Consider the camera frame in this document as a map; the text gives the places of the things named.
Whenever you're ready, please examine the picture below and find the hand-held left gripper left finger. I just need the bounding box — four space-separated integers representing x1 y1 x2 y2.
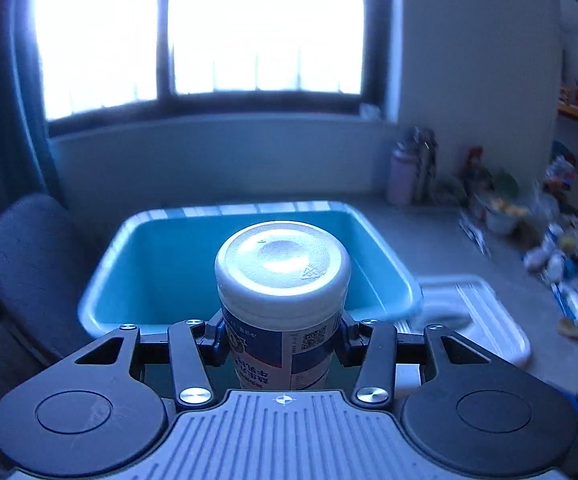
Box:
74 318 230 407

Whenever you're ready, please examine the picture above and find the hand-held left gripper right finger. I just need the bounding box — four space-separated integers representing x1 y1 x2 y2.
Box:
336 318 492 407

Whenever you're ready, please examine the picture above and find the white lidded plastic jar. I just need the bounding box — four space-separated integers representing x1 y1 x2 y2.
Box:
214 221 353 391

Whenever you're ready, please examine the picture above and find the blue plastic bin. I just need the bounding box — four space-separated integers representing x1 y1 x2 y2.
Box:
77 201 424 342

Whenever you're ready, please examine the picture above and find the white plastic bin lid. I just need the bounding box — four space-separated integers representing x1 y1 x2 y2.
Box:
395 275 532 395

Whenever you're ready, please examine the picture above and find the grey desk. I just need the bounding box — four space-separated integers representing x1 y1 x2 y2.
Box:
349 194 578 401

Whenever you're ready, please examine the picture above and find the pink water bottle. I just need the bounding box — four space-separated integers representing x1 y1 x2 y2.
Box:
387 143 417 206

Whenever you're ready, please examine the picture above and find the dark grey chair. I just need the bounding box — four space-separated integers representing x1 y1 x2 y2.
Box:
0 193 100 461

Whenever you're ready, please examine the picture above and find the white bowl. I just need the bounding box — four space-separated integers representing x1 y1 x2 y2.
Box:
484 205 525 237

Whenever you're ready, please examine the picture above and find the pile of assorted small items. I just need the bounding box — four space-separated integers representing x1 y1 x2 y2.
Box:
456 140 578 363

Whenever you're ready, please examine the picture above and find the window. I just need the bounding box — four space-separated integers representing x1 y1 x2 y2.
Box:
16 0 395 136

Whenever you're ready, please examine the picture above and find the dark curtain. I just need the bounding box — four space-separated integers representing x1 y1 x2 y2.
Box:
0 0 64 221

